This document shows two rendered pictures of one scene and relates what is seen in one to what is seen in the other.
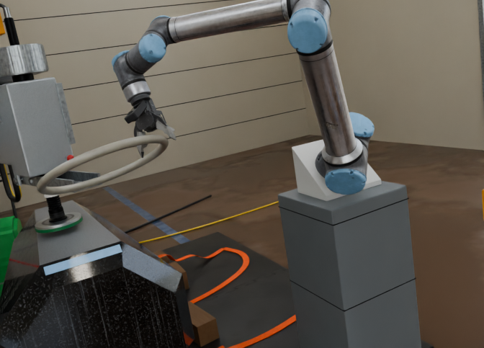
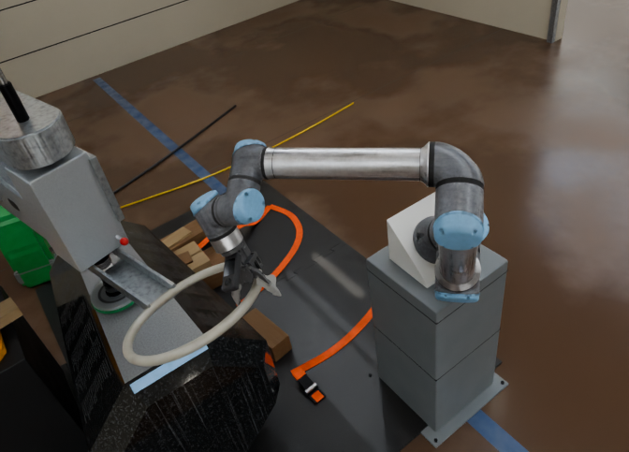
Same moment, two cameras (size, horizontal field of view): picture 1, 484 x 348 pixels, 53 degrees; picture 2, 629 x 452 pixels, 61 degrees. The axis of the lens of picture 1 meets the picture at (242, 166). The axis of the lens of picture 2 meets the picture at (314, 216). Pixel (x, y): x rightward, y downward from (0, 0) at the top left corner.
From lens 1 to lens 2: 1.11 m
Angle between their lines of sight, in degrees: 27
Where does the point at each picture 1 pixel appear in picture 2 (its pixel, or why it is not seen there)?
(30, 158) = (78, 254)
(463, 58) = not seen: outside the picture
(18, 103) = (50, 199)
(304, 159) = (401, 236)
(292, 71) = not seen: outside the picture
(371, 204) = not seen: hidden behind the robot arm
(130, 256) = (216, 349)
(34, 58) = (58, 142)
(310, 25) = (465, 236)
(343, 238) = (444, 329)
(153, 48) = (252, 213)
